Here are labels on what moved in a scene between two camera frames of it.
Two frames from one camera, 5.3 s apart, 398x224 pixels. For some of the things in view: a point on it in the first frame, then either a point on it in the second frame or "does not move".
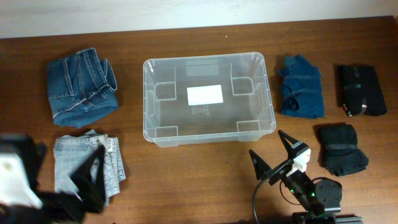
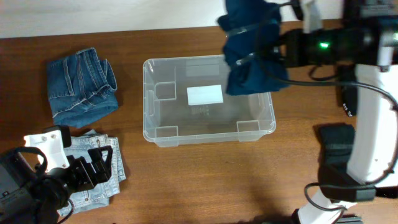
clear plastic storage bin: x=206 y=99 does not move
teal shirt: x=302 y=93 → x=251 y=48
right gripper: x=260 y=168 → x=288 y=58
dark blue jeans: x=81 y=88 does not move
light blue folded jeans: x=71 y=151 does not move
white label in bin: x=204 y=94 does not move
